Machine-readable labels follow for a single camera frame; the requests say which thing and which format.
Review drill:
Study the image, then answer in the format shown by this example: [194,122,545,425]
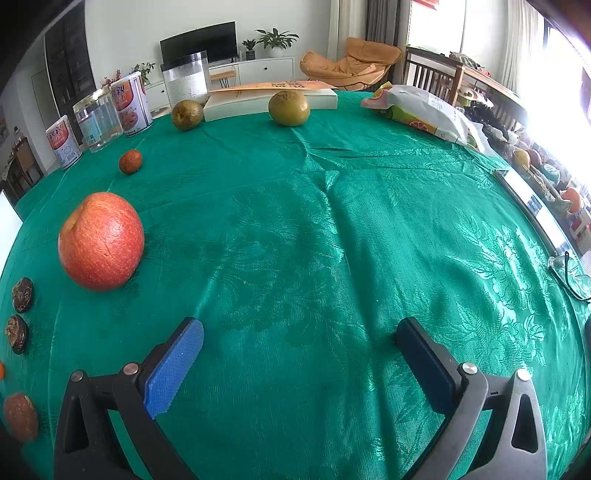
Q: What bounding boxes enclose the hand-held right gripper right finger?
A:
[396,316,548,480]

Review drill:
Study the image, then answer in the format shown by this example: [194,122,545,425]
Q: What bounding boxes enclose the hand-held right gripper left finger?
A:
[53,318,205,480]

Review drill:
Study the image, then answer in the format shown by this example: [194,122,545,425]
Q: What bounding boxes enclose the dark brown water chestnut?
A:
[4,314,29,355]
[11,277,35,313]
[3,392,40,444]

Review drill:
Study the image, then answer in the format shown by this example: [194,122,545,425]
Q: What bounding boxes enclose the small red lychee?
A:
[119,150,142,175]

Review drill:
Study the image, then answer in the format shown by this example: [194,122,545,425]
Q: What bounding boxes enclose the red apple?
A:
[58,193,145,291]

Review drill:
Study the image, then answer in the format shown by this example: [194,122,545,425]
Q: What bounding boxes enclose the eyeglasses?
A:
[548,251,591,303]

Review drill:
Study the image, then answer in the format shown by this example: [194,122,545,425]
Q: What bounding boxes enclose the green tablecloth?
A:
[0,90,591,480]

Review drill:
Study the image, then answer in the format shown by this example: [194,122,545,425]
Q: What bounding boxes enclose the white board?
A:
[0,188,24,278]

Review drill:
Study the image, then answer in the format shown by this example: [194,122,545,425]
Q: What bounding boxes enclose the small printed can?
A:
[45,115,83,171]

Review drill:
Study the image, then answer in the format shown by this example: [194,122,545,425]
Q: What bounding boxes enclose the printed snack bag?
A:
[361,84,490,151]

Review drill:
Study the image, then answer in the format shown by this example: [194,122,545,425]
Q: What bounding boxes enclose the small green-brown pear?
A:
[172,99,205,131]

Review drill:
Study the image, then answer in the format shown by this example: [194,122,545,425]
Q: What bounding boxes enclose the clear jar gold lid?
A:
[73,88,124,154]

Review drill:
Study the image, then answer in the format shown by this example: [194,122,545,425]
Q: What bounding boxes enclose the large printed can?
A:
[111,71,153,138]

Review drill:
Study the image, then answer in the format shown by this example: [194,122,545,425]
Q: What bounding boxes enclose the white flat box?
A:
[203,89,339,123]

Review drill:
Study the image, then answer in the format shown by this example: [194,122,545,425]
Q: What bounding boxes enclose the large green-brown pear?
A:
[268,90,310,127]

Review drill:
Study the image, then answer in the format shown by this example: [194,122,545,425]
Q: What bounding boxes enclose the clear jar black lid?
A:
[161,52,211,108]

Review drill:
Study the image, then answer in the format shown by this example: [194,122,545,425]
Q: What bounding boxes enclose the green bushy plant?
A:
[131,62,156,86]

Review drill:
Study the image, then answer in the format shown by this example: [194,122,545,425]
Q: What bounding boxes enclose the small wooden side table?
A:
[210,65,241,88]

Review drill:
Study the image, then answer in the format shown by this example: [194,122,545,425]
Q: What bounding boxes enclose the white TV cabinet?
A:
[145,56,295,109]

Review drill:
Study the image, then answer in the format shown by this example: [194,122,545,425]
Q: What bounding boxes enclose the black television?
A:
[160,21,239,65]

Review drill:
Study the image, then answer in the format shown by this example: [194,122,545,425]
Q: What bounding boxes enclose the dark bookshelf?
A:
[44,4,98,121]

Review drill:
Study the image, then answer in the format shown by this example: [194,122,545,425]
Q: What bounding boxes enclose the sheer white curtain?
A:
[505,0,548,81]

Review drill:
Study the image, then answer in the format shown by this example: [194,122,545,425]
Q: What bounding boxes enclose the grey curtain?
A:
[367,0,411,44]

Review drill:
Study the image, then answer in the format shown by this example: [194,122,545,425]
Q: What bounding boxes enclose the large leafy potted plant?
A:
[255,28,300,58]

